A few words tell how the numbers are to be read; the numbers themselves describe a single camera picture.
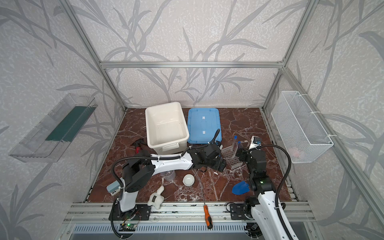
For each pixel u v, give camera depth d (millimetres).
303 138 609
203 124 1102
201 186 823
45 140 634
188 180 826
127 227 707
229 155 915
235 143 889
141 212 734
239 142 971
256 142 664
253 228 756
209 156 667
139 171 506
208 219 702
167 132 1070
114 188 770
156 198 748
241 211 736
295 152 717
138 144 980
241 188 861
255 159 575
